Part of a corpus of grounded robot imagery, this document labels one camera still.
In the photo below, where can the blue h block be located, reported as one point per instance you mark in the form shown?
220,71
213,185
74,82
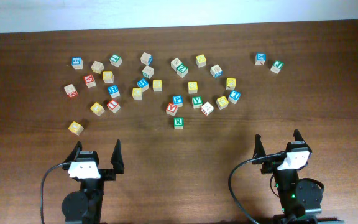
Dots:
113,91
143,84

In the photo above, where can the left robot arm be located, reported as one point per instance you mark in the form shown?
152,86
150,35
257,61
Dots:
84,205

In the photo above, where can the natural block green edge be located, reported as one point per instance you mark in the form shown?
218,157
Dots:
148,72

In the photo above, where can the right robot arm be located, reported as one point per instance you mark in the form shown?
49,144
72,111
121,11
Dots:
300,199

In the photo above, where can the blue H block centre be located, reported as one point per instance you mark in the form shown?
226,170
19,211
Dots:
143,84

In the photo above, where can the blue P block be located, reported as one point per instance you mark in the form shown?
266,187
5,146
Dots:
177,100

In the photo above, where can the yellow block centre left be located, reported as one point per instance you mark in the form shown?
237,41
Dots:
137,93

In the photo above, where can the red A block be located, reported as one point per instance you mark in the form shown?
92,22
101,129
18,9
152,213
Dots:
89,81

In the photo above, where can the white red-edge block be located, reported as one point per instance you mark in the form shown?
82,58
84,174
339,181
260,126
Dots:
207,108

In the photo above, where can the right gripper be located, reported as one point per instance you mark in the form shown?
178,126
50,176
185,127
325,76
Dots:
268,165

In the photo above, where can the yellow S block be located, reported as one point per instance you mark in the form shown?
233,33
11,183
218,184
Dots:
157,85
192,87

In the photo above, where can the natural wood yellow-edge block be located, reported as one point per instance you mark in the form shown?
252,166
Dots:
97,67

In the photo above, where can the yellow block top centre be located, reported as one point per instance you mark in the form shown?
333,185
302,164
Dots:
201,60

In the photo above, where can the green J block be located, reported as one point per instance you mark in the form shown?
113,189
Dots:
277,66

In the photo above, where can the yellow block upper left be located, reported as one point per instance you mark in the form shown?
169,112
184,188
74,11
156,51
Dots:
108,76

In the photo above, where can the blue H block left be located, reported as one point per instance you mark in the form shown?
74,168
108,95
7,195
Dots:
113,91

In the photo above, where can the natural block red edge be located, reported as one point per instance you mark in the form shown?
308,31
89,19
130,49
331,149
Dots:
71,91

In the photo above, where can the yellow block lower right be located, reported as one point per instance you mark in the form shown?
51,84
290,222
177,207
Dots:
222,102

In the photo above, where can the natural block engraved top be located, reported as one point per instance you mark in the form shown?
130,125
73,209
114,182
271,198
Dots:
175,63

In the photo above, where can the red I block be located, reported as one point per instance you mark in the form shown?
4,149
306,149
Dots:
113,106

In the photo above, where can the green R block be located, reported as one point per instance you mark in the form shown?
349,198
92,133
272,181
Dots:
178,123

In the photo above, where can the natural block blue side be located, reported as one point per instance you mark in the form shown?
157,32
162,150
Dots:
216,71

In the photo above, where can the blue block far left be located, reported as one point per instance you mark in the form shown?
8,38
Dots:
77,63

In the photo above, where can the blue I block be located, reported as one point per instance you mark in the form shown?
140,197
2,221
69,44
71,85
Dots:
234,96

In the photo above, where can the green V block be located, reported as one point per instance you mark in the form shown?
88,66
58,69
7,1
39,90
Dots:
197,102

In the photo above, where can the yellow block lower left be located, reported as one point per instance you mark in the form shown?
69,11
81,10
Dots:
97,109

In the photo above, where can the green L block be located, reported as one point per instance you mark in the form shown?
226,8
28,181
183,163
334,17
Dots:
115,60

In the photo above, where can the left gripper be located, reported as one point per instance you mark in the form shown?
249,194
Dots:
109,175

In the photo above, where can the green Z block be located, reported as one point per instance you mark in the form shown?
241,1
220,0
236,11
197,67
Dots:
182,70

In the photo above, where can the yellow block bottom left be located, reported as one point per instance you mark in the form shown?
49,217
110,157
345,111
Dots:
76,128

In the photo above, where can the red V block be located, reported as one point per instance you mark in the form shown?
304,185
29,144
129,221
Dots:
171,109

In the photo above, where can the natural block blue edge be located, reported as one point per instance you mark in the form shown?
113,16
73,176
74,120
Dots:
146,58

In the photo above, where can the blue X block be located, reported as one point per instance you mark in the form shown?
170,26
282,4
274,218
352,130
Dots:
260,58

